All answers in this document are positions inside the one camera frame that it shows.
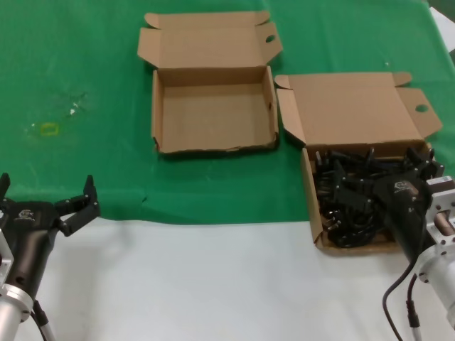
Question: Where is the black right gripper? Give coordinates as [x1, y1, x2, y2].
[333, 146, 446, 264]

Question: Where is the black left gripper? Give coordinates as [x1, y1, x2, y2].
[0, 173, 101, 296]

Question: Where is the open brown cardboard box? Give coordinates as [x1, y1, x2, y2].
[136, 10, 284, 154]
[274, 72, 454, 257]

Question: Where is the green table cloth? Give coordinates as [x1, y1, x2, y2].
[0, 0, 455, 228]

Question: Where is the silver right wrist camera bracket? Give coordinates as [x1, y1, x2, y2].
[424, 175, 455, 250]

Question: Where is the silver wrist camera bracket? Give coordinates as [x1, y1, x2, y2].
[424, 175, 455, 250]
[0, 227, 16, 281]

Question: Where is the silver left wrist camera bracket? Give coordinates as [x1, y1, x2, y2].
[0, 227, 16, 281]

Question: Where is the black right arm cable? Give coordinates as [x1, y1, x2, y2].
[382, 264, 423, 341]

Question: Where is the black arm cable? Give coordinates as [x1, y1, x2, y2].
[31, 300, 57, 341]
[382, 264, 423, 341]

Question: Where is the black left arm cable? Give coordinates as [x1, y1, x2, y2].
[31, 300, 57, 341]

